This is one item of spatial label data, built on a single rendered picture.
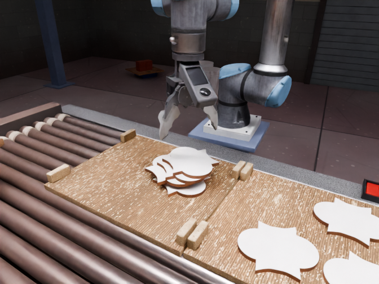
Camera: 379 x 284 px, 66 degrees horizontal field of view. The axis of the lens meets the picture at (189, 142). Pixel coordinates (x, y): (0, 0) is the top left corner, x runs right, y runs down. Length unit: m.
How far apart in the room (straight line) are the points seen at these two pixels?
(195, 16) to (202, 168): 0.35
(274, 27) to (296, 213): 0.59
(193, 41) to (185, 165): 0.30
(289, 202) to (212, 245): 0.23
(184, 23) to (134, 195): 0.41
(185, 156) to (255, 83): 0.42
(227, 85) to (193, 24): 0.51
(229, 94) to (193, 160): 0.43
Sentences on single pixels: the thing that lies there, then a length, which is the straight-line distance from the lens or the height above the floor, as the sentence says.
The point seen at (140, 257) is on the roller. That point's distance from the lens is 0.61.
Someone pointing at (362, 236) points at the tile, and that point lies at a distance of 0.71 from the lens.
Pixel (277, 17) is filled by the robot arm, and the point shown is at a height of 1.31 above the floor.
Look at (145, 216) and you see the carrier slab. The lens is 0.67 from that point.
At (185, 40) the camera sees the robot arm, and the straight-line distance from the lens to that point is 0.64.
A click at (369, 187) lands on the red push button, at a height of 0.93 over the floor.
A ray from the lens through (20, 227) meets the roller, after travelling 0.76.
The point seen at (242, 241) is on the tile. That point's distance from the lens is 0.61.
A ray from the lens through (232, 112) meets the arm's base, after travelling 1.15.
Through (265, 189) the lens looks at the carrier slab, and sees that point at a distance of 0.77.
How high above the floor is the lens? 1.38
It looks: 27 degrees down
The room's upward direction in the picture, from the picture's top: 1 degrees clockwise
